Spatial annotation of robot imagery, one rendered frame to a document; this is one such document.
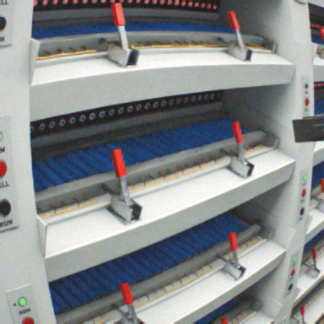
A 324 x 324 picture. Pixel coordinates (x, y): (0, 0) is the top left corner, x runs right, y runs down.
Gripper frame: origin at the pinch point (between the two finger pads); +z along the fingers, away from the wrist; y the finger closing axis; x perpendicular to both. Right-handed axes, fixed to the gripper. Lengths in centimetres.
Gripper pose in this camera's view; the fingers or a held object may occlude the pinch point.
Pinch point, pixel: (319, 127)
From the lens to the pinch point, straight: 64.9
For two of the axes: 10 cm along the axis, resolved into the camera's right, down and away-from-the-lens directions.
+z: -7.2, 0.4, 6.9
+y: 6.8, -1.9, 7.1
